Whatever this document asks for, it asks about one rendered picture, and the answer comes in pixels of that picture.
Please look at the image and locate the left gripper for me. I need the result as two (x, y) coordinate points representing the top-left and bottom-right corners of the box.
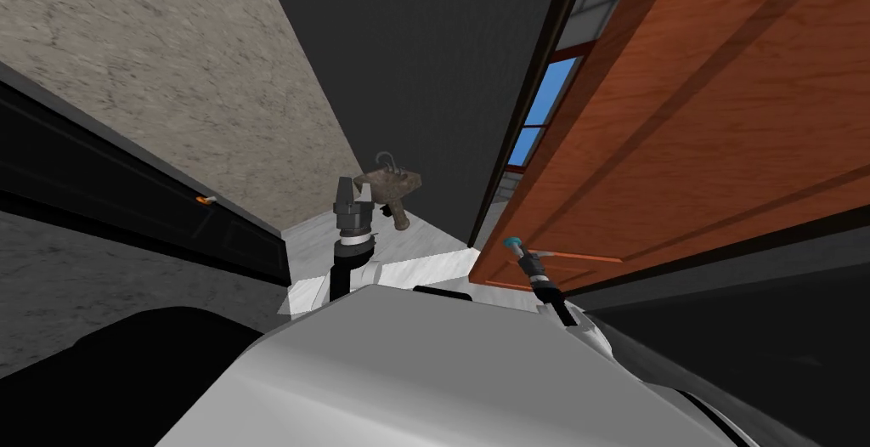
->
(332, 176), (377, 234)

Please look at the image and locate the brown stone sink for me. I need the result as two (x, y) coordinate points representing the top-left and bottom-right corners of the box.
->
(353, 150), (423, 233)

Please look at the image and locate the brown wooden door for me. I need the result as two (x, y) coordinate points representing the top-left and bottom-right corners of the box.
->
(468, 0), (870, 296)

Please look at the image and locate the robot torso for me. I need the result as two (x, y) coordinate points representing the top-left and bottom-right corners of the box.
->
(155, 283), (741, 447)

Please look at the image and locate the blue window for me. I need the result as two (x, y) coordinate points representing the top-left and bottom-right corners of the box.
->
(506, 40), (596, 173)

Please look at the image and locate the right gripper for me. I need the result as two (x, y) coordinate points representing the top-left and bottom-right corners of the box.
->
(516, 246), (546, 280)

